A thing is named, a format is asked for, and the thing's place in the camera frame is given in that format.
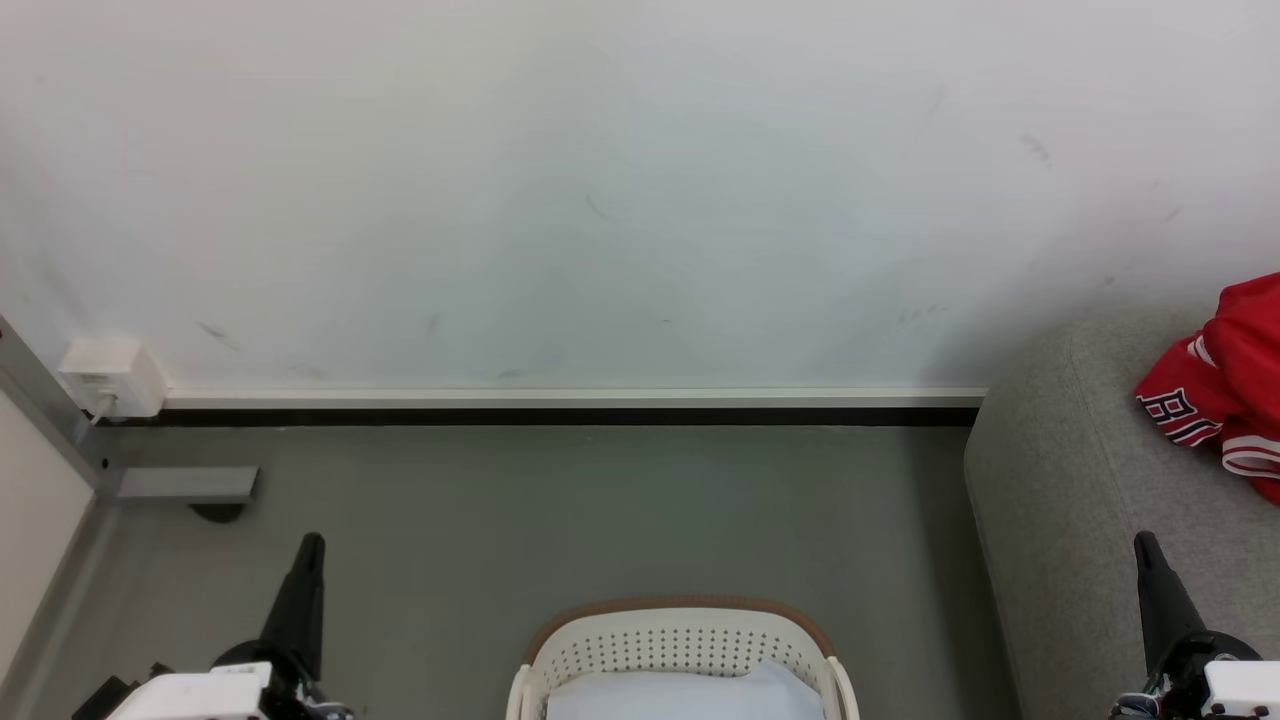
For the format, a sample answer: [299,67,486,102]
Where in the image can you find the white partition panel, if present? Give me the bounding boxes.
[0,388,98,683]

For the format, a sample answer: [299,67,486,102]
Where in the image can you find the grey fabric sofa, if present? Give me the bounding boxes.
[963,308,1280,720]

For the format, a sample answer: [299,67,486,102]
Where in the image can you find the grey metal frame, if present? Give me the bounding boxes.
[0,318,260,524]

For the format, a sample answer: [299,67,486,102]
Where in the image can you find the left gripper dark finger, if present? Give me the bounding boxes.
[261,533,327,683]

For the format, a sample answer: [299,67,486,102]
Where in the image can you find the white perforated laundry basket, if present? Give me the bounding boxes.
[505,597,861,720]

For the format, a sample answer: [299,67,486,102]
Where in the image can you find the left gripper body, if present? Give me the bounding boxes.
[105,640,353,720]

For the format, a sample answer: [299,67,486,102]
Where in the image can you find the white and black baseboard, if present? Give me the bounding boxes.
[98,387,990,429]

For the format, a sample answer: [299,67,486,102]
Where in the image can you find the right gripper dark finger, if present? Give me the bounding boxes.
[1134,531,1207,674]

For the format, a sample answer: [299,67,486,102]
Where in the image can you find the white wall outlet box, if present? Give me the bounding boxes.
[58,338,168,420]

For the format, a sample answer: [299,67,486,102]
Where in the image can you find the red basketball jersey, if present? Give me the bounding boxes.
[1134,272,1280,506]

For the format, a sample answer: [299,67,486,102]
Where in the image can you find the light blue cloth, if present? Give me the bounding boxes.
[546,659,828,720]

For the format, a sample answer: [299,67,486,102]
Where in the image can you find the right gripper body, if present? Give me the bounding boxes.
[1148,630,1280,720]

